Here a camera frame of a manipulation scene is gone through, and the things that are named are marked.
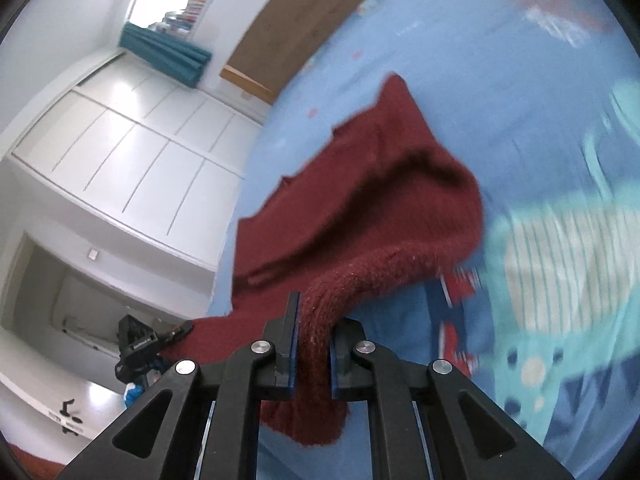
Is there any dark red knitted sweater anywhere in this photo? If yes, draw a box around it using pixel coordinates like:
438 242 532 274
160 74 486 448

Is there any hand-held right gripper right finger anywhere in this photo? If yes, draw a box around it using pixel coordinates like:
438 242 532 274
330 317 576 480

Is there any white wardrobe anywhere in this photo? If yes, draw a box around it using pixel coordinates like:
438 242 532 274
0 50 266 271

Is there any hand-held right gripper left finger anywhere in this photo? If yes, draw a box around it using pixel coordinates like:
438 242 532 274
60 290 301 480

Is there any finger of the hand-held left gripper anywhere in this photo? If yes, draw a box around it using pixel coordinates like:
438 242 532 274
156 322 194 348

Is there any wooden headboard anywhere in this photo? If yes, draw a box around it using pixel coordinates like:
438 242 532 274
220 0 416 106

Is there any teal curtain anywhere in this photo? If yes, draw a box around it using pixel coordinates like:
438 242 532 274
119 22 213 88

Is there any blue dragon print bed sheet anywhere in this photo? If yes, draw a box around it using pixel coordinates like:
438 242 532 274
207 0 640 480

